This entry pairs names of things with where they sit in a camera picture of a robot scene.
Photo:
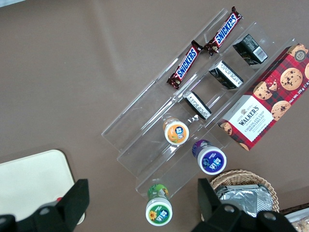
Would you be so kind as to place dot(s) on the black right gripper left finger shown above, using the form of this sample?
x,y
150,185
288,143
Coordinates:
x,y
60,215

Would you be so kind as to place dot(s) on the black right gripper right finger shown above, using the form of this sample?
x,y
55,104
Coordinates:
x,y
224,217

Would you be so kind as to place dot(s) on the aluminium foil tray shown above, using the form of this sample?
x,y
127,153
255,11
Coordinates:
x,y
243,199

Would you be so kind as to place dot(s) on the light wicker basket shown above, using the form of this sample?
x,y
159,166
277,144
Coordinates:
x,y
241,176

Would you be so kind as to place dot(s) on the cream plastic tray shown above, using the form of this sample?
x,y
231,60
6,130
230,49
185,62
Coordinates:
x,y
31,176

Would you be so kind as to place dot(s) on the purple-lid small bottle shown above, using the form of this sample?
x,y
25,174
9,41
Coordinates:
x,y
212,163

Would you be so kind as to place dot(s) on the green-lid small bottle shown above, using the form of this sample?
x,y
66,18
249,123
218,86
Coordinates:
x,y
159,210

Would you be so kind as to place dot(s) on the white plastic bin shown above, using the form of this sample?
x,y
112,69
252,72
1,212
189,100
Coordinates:
x,y
298,215

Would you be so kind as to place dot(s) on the clear bagged snack packet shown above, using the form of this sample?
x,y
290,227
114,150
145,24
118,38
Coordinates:
x,y
303,226

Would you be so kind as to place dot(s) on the orange-lid small bottle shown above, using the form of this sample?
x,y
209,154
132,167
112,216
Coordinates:
x,y
176,134

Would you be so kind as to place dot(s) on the clear acrylic step shelf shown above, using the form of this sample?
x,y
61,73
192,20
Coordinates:
x,y
149,135

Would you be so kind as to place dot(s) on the small black carton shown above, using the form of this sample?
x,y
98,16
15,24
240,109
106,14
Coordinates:
x,y
251,49
198,105
227,75

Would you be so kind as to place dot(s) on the red Walkers shortbread box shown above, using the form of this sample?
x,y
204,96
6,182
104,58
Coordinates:
x,y
270,96

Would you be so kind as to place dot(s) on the Snickers bar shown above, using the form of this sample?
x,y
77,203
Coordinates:
x,y
224,30
186,65

